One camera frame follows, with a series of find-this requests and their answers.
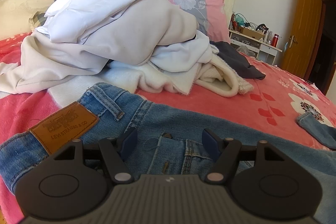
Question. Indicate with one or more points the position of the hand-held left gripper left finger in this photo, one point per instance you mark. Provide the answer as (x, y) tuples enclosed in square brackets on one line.
[(128, 142)]

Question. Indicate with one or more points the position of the wooden door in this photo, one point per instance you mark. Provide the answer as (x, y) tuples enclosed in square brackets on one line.
[(302, 29)]

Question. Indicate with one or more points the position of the red bottle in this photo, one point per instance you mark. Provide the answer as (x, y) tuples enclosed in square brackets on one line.
[(274, 40)]

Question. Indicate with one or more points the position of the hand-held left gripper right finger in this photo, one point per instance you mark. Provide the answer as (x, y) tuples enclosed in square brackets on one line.
[(211, 144)]

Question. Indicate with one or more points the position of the red floral bed blanket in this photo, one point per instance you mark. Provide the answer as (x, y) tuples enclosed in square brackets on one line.
[(236, 106)]

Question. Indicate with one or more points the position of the white shirt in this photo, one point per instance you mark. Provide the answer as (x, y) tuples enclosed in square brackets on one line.
[(105, 3)]

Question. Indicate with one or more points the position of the dark grey garment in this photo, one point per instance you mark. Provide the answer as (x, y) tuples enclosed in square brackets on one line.
[(236, 61)]

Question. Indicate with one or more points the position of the white sweatshirt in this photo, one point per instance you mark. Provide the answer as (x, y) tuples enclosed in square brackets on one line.
[(183, 53)]

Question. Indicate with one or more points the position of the checked pillow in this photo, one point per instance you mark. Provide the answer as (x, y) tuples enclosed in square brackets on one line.
[(38, 20)]

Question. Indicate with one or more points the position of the pile of white clothes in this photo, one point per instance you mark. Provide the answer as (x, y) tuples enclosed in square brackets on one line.
[(126, 37)]

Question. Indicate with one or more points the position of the blue denim jeans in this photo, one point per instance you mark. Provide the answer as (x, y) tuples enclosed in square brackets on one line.
[(157, 119)]

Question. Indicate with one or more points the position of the clear plastic bag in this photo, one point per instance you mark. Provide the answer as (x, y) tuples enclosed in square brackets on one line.
[(245, 50)]

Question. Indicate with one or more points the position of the cardboard box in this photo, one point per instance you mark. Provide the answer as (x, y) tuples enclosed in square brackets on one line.
[(250, 33)]

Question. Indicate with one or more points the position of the white desk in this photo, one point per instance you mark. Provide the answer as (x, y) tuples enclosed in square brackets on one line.
[(267, 50)]

